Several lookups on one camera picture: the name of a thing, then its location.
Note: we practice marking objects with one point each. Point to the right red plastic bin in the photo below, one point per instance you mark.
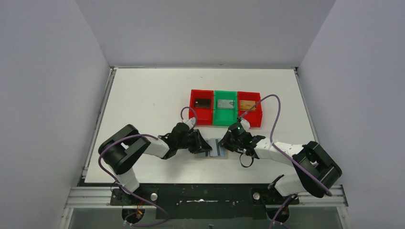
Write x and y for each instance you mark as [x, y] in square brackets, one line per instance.
[253, 117]

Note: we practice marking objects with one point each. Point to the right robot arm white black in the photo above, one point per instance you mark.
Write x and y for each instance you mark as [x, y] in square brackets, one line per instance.
[315, 171]

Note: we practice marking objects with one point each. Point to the black credit card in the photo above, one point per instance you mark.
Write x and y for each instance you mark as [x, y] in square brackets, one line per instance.
[202, 103]

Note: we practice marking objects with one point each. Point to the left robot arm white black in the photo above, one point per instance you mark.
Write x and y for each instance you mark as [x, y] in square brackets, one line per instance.
[119, 153]

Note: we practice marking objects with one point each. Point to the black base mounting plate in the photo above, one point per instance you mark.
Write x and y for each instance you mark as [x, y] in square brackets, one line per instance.
[201, 201]

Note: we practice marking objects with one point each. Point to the silver credit card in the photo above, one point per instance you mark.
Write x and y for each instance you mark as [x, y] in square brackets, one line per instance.
[225, 104]

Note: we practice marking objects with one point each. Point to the left red plastic bin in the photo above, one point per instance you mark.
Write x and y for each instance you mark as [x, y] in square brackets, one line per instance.
[204, 115]

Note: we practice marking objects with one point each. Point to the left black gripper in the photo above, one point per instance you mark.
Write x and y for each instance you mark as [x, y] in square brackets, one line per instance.
[194, 141]

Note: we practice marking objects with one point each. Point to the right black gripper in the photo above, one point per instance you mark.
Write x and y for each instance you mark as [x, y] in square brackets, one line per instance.
[226, 143]

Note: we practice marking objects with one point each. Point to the green plastic bin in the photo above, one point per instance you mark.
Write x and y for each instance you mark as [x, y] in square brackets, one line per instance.
[224, 117]

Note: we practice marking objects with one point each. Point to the red plastic bin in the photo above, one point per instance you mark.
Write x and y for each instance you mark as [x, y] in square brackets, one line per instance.
[253, 117]
[204, 115]

